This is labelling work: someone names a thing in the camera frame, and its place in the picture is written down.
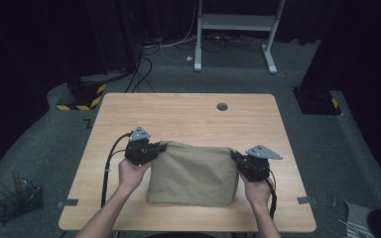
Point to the black yellow striped base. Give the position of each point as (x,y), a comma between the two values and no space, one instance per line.
(86,95)

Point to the khaki shorts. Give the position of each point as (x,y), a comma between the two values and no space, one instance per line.
(191,175)

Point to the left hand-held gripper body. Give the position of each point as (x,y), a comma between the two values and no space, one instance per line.
(139,150)

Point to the grey table grommet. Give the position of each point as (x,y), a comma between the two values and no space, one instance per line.
(222,106)

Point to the striped grey cloth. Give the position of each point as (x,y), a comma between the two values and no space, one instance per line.
(357,218)

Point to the black base with yellow mark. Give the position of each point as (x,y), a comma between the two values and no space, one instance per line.
(316,102)

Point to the white metal stand frame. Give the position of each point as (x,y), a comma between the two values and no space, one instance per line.
(236,21)

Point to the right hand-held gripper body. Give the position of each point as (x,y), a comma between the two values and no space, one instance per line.
(256,165)

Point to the person's right hand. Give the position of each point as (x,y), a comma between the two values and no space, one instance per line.
(258,191)

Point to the person's left hand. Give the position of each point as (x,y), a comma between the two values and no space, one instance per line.
(132,175)

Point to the grey tape strip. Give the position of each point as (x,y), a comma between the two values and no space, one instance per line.
(306,200)
(67,202)

